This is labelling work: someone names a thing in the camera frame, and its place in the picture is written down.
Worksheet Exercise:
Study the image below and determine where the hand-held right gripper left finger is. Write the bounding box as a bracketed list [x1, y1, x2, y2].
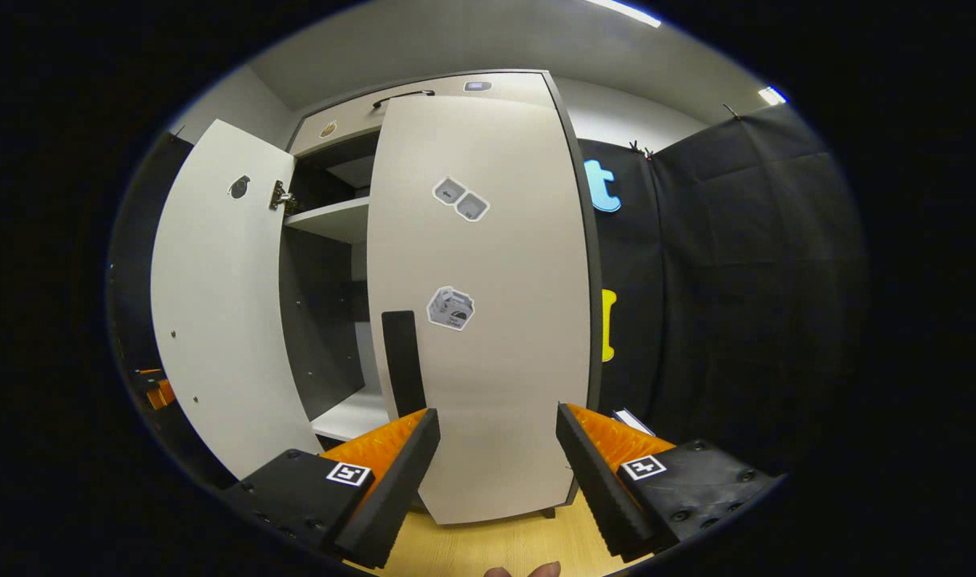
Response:
[220, 407, 442, 570]

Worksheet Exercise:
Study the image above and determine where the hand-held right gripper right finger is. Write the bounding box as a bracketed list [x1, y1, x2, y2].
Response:
[555, 402, 781, 562]

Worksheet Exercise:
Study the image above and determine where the white cabinet door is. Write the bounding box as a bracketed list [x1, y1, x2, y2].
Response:
[150, 119, 317, 480]
[365, 95, 593, 526]

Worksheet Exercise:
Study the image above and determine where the white cabinet shelf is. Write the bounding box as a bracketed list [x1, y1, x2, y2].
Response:
[284, 196, 370, 245]
[312, 387, 393, 443]

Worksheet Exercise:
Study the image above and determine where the grey cabinet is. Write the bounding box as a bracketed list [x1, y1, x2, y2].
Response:
[278, 68, 605, 522]

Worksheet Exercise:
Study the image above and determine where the white cabinet drawer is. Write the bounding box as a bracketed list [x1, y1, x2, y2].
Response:
[288, 71, 557, 157]

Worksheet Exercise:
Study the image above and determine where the slim printed box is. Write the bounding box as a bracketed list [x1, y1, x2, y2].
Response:
[612, 408, 657, 438]

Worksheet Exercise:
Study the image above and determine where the black backdrop cloth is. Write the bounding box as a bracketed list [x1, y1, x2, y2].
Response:
[576, 103, 869, 474]
[107, 132, 194, 482]

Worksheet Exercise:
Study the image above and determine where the long ceiling light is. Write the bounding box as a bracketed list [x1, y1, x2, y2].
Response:
[584, 0, 663, 29]

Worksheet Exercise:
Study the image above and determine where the black right door handle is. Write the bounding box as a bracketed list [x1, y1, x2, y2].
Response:
[381, 310, 427, 419]

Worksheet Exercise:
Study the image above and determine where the black drawer handle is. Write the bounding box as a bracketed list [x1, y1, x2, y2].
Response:
[372, 89, 437, 109]

